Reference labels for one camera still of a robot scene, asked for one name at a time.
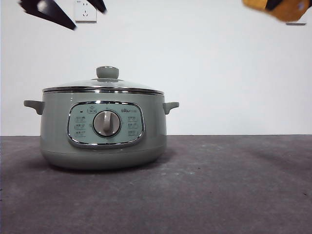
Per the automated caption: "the yellow corn cob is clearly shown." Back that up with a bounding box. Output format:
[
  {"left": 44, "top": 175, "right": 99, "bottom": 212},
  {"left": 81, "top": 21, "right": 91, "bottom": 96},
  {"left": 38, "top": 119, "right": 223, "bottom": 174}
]
[{"left": 242, "top": 0, "right": 312, "bottom": 22}]

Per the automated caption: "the glass lid with green knob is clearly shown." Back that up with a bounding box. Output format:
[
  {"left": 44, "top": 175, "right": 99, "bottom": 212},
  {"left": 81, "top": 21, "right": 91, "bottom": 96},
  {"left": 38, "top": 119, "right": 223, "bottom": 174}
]
[{"left": 41, "top": 65, "right": 164, "bottom": 95}]

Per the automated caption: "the pale green electric pot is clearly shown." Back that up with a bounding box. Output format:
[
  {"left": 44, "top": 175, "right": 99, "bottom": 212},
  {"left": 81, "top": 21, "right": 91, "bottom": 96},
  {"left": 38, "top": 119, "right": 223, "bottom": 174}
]
[{"left": 23, "top": 91, "right": 180, "bottom": 171}]

